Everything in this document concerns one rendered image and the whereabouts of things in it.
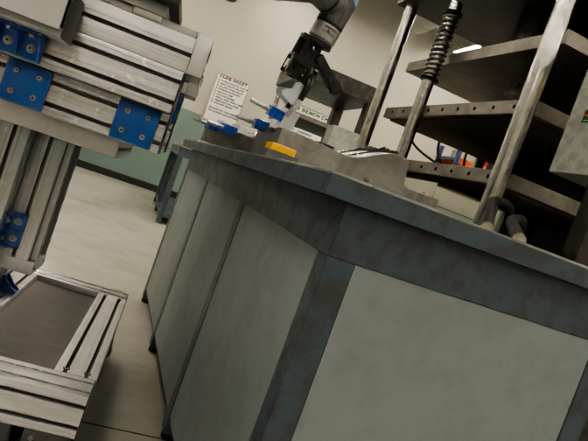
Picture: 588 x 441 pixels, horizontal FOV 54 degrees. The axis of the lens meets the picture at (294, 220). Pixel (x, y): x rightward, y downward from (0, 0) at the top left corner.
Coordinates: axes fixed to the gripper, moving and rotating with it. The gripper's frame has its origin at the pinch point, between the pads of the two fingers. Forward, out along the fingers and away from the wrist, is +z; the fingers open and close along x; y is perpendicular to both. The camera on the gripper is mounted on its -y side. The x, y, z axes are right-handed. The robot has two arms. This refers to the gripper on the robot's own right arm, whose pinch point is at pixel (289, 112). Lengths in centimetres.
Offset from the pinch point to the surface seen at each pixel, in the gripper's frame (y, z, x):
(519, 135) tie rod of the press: -70, -30, -7
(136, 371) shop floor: -4, 99, -26
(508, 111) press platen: -74, -38, -25
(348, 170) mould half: -19.7, 5.3, 8.6
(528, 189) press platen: -87, -18, -11
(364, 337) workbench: -11, 27, 72
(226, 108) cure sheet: -98, 27, -722
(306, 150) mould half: -6.9, 6.4, 8.6
